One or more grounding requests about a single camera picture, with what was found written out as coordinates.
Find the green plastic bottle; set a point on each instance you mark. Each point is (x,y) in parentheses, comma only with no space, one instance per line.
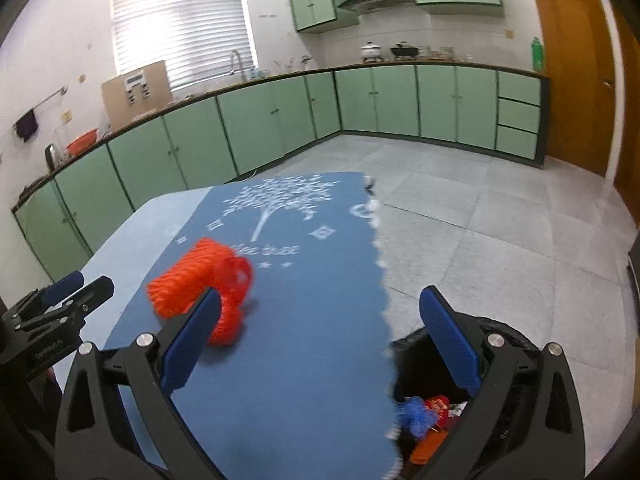
(538,55)

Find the white plastic bag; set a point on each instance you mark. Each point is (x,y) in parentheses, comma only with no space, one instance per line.
(456,410)

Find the white cooking pot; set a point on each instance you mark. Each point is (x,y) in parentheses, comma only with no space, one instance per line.
(371,52)

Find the large orange foam net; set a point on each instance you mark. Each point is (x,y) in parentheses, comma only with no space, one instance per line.
(427,447)

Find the blue tablecloth with tree print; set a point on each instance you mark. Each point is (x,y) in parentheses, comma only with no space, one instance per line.
(310,310)

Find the metal towel rail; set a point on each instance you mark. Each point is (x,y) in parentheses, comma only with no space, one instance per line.
(47,100)

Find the red plastic basin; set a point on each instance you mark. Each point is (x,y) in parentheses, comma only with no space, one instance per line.
(82,142)

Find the small orange foam net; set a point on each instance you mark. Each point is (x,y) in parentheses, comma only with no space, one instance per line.
(185,275)

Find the red pouch with gold print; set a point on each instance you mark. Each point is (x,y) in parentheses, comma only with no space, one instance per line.
(437,405)

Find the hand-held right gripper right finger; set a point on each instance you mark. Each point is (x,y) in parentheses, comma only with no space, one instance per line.
(450,340)

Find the range hood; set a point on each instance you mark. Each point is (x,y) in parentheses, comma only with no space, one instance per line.
(375,1)

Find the black trash bin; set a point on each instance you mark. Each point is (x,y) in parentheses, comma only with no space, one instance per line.
(415,360)

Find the dark purple cloth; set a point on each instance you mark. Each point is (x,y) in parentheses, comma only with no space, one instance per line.
(26,126)

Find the white window blinds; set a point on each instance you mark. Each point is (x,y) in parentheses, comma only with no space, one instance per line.
(180,25)

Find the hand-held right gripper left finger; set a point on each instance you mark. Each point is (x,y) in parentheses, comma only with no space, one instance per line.
(192,340)

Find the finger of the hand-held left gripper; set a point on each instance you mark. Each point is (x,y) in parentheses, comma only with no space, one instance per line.
(62,285)
(95,292)

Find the green base cabinets with countertop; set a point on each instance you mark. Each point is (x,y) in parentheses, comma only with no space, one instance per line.
(390,105)

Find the brown cardboard box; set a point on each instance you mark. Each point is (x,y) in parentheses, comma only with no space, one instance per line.
(150,105)

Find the black wok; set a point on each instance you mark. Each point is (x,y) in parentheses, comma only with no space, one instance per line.
(404,51)

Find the metal kitchen faucet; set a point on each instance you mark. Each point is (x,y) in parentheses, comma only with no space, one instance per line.
(236,65)

